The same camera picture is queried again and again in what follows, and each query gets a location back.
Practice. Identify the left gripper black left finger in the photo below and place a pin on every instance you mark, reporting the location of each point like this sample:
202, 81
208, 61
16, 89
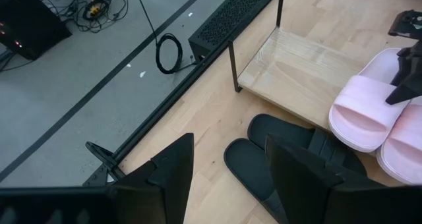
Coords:
165, 184

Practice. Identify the black perforated metal case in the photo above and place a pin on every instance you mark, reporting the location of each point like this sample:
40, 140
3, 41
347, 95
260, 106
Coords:
230, 13

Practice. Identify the black rubber slide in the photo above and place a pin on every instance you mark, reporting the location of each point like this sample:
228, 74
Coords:
280, 128
247, 164

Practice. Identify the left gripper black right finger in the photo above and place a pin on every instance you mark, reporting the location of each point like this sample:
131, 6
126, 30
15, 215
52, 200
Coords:
313, 197

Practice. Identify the black frame wooden shelf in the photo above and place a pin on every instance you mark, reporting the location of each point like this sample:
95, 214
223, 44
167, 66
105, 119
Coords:
296, 69

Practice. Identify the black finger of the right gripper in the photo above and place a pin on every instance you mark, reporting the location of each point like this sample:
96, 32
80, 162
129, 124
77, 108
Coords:
412, 79

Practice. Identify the black box with red lights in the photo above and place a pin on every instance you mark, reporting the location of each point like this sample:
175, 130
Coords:
33, 26

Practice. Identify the pink rubber slide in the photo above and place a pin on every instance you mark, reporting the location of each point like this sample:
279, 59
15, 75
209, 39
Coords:
405, 145
356, 112

